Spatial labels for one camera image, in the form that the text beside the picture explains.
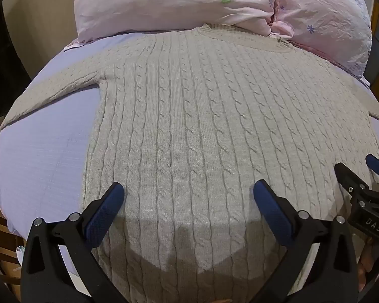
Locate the pink floral pillow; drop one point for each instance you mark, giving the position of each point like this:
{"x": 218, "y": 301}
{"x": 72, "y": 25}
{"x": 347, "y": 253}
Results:
{"x": 325, "y": 15}
{"x": 164, "y": 3}

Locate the lavender bed sheet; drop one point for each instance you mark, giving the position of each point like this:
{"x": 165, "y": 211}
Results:
{"x": 41, "y": 154}

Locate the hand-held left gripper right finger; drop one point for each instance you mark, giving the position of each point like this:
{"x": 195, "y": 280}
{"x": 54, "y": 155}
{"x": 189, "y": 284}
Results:
{"x": 273, "y": 210}

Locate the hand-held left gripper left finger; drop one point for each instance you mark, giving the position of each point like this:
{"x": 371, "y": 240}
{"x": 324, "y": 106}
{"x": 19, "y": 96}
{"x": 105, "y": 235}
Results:
{"x": 102, "y": 210}

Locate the wooden bed frame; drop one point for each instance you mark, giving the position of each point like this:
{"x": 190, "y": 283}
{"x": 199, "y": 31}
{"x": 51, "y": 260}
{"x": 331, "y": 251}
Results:
{"x": 0, "y": 243}

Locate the person's right hand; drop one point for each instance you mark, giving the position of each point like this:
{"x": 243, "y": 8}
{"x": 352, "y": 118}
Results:
{"x": 366, "y": 262}

